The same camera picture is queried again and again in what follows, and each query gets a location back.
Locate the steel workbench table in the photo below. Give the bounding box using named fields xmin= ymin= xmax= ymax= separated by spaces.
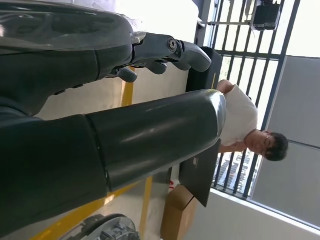
xmin=5 ymin=0 xmax=201 ymax=240

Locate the black laptop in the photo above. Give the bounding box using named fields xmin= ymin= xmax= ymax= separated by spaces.
xmin=178 ymin=139 xmax=222 ymax=209

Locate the brown cardboard box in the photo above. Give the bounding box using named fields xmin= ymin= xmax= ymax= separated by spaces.
xmin=160 ymin=184 xmax=198 ymax=240

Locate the black computer case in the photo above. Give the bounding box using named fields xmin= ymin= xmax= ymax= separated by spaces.
xmin=186 ymin=46 xmax=223 ymax=94

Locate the person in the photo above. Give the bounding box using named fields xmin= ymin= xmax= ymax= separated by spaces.
xmin=217 ymin=79 xmax=289 ymax=163

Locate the black window grille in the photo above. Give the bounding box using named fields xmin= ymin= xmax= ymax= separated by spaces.
xmin=195 ymin=0 xmax=302 ymax=200

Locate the black hanging device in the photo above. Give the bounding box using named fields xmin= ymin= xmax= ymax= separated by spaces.
xmin=251 ymin=0 xmax=282 ymax=31

